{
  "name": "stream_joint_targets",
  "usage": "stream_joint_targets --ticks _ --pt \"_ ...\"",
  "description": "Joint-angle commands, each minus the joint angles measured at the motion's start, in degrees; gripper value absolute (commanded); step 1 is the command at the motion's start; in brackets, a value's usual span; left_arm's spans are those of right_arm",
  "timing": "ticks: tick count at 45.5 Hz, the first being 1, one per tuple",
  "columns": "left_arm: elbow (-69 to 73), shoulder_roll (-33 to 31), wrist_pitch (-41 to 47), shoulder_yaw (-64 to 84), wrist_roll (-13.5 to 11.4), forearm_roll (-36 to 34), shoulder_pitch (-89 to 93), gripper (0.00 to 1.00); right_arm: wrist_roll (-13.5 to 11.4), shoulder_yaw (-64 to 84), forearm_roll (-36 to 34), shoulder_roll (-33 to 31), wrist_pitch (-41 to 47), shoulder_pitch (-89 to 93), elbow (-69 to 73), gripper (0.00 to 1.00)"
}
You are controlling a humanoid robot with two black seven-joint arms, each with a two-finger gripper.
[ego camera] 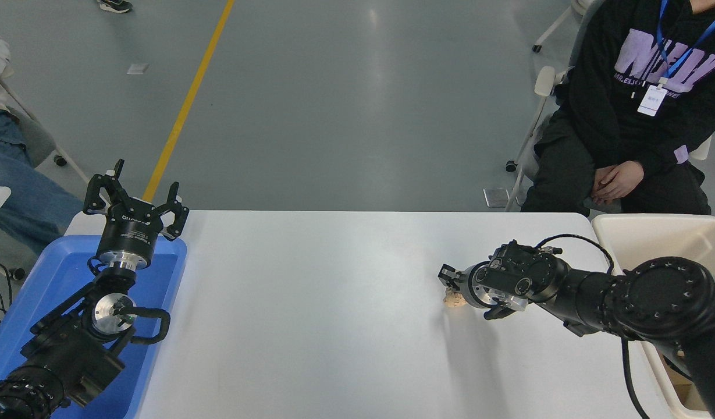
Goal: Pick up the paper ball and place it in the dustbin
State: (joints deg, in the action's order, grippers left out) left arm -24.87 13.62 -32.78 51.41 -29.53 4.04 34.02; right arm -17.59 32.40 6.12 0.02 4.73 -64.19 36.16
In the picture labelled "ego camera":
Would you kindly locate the person's dark shoe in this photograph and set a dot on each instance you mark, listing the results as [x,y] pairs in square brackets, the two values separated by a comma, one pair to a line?
[116,6]

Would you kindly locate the white chair base with castor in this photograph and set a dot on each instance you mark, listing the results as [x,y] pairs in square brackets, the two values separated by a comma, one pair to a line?
[552,29]

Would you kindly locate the person in blue trousers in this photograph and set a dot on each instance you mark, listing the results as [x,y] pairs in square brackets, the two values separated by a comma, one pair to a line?
[25,198]

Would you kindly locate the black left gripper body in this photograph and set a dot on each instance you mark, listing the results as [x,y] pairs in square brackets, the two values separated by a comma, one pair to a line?
[130,230]

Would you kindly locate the white paper scrap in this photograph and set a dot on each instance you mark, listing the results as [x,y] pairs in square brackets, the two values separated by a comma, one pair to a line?
[138,68]

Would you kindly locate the clear plastic floor plate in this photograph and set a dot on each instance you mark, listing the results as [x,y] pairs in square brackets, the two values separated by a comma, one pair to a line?
[497,198]

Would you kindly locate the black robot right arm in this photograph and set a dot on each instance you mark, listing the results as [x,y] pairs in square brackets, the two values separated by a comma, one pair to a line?
[654,297]

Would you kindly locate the person's right hand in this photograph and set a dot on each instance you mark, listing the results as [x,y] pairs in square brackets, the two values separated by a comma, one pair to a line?
[603,174]

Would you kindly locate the tan paper ball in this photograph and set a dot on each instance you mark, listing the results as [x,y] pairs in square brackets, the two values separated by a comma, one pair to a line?
[453,299]

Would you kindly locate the blue plastic tray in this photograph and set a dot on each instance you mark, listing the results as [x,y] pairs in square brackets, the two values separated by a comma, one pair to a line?
[60,267]

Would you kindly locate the grey wheeled chair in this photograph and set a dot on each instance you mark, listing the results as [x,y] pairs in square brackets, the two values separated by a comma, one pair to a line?
[34,137]

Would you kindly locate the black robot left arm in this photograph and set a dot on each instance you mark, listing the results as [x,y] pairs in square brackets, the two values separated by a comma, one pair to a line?
[72,355]

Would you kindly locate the person in black top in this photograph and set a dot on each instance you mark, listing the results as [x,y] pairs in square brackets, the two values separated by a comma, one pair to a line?
[601,105]

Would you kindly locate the brown cardboard piece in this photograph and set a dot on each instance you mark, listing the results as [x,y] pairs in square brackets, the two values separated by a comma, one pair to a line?
[692,398]

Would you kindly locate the large pale plastic bin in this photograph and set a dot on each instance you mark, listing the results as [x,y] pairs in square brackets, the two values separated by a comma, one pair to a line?
[654,238]

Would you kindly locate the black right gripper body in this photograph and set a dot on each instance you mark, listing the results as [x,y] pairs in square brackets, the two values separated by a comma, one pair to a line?
[466,285]

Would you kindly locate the person's left hand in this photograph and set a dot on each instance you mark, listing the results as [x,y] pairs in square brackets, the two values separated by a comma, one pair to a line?
[628,177]

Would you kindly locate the white name badge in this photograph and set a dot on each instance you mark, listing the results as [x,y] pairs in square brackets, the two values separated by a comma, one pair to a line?
[652,100]

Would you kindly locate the white-armed grey office chair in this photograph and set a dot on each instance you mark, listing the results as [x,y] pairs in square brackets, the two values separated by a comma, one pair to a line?
[545,80]

